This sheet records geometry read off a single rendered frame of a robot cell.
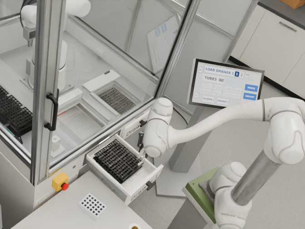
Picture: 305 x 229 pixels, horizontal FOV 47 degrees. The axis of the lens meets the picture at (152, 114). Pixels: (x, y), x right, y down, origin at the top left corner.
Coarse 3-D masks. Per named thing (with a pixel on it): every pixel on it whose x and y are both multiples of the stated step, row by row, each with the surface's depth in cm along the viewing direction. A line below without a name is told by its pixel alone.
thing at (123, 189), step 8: (112, 136) 208; (104, 144) 206; (120, 144) 209; (128, 144) 206; (96, 152) 203; (136, 152) 203; (88, 160) 193; (144, 160) 202; (96, 168) 191; (144, 168) 204; (152, 168) 200; (104, 176) 189; (112, 176) 194; (144, 176) 200; (112, 184) 188; (120, 184) 185; (128, 184) 194; (136, 184) 195; (120, 192) 186; (128, 192) 183
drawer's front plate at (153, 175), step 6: (162, 168) 199; (150, 174) 191; (156, 174) 196; (144, 180) 187; (150, 180) 193; (138, 186) 183; (144, 186) 191; (132, 192) 180; (138, 192) 188; (126, 204) 185
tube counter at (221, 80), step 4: (220, 80) 237; (224, 80) 238; (228, 80) 239; (232, 80) 239; (236, 80) 240; (240, 80) 241; (228, 84) 239; (232, 84) 240; (236, 84) 240; (240, 84) 241
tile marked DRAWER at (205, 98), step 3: (204, 96) 236; (207, 96) 237; (210, 96) 237; (213, 96) 238; (204, 99) 236; (207, 99) 237; (210, 99) 237; (213, 99) 238; (207, 102) 237; (210, 102) 238; (213, 102) 238
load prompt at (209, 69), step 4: (204, 68) 234; (208, 68) 234; (212, 68) 235; (216, 68) 236; (220, 68) 236; (224, 68) 237; (204, 72) 234; (208, 72) 235; (212, 72) 235; (216, 72) 236; (220, 72) 237; (224, 72) 237; (228, 72) 238; (232, 72) 239; (236, 72) 239; (240, 72) 240; (244, 72) 241; (232, 76) 239; (236, 76) 240; (240, 76) 240
